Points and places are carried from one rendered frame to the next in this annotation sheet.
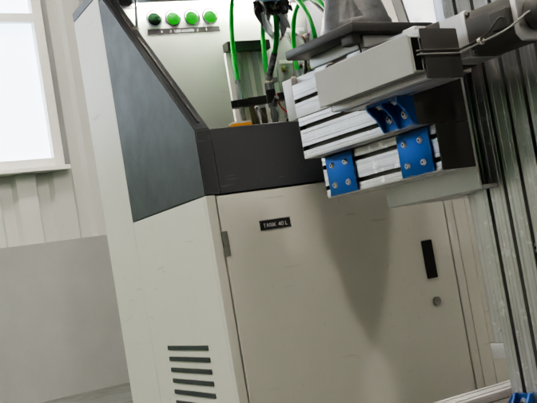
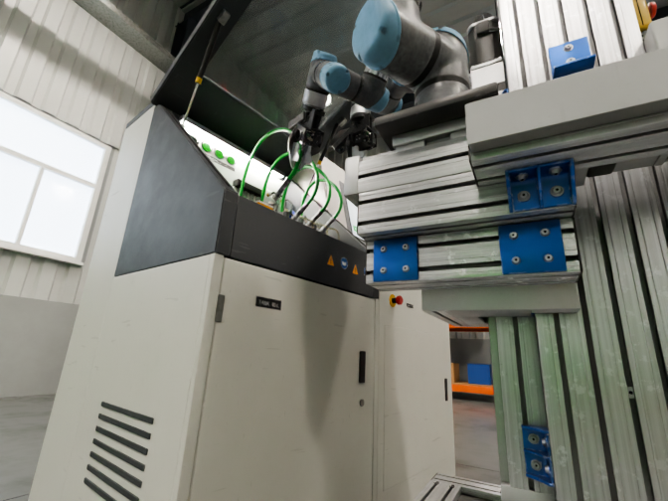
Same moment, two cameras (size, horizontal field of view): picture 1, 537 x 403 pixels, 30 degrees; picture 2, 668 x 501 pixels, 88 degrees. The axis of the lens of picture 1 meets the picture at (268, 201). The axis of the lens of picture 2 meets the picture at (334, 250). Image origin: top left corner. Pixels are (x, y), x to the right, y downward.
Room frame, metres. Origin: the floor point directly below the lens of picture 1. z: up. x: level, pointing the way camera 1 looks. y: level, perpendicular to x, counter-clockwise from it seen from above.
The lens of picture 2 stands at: (1.59, 0.22, 0.59)
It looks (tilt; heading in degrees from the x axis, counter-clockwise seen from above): 17 degrees up; 335
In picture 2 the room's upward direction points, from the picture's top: 3 degrees clockwise
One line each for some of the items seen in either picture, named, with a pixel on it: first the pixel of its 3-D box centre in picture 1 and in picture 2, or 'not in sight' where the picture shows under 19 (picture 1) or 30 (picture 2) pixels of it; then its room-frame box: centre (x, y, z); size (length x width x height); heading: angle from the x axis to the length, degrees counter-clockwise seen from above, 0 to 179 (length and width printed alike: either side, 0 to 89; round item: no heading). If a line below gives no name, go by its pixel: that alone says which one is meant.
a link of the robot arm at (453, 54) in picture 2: not in sight; (437, 69); (2.06, -0.23, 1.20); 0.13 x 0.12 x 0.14; 95
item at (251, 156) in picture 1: (323, 149); (313, 256); (2.55, -0.16, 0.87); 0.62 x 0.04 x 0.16; 116
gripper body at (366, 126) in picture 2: not in sight; (361, 133); (2.53, -0.30, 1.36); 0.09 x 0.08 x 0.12; 26
